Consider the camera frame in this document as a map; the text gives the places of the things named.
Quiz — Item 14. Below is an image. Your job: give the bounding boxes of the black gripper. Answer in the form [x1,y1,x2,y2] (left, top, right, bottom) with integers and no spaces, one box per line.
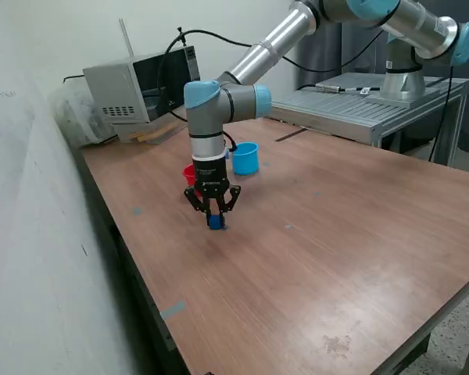
[183,155,242,229]

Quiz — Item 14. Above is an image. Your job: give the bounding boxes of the aluminium robot base table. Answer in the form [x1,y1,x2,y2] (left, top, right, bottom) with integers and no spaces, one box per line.
[268,72,469,167]

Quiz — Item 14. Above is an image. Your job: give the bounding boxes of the red plastic cup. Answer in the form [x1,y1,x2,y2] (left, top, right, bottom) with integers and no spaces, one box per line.
[182,163,199,188]

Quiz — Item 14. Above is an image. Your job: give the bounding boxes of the blue plastic cup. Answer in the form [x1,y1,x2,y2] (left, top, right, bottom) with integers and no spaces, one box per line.
[231,141,260,176]

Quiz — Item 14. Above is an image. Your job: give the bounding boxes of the wooden sticks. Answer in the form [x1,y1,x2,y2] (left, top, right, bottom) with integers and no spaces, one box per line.
[129,120,180,142]

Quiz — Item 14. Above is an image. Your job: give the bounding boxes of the long grey tape strip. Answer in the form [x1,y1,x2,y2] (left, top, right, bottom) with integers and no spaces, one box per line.
[159,300,188,320]

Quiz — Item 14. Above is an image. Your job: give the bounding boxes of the silver microwave oven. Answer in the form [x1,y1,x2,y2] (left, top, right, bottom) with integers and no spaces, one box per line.
[82,45,202,136]

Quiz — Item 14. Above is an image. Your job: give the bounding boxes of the silver cylindrical device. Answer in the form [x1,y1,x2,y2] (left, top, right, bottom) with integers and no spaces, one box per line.
[315,81,347,94]

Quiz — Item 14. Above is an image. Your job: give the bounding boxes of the translucent plastic bag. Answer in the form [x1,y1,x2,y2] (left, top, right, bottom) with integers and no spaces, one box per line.
[48,84,118,148]

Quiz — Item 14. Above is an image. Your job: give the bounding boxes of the black looped gripper cable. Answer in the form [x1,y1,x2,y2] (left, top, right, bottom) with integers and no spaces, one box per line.
[156,28,388,155]

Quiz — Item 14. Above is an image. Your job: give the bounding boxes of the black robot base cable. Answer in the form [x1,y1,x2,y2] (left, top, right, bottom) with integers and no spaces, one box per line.
[428,64,454,162]

